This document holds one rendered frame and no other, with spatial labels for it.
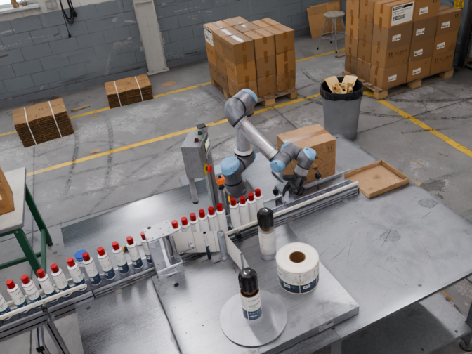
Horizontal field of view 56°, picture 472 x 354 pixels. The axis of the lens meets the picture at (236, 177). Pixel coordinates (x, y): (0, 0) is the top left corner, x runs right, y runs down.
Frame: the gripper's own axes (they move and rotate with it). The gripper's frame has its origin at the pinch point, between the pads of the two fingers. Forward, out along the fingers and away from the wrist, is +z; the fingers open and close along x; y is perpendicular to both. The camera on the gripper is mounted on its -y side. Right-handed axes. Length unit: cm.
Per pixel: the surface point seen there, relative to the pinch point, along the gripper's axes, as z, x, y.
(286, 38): -75, 153, -296
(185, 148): -21, -71, -2
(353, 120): -27, 179, -157
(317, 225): 3.7, 14.8, 17.6
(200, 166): -14, -61, 1
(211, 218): 14.0, -44.9, 3.1
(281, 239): 12.0, -9.8, 21.6
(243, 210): 6.9, -27.8, 3.5
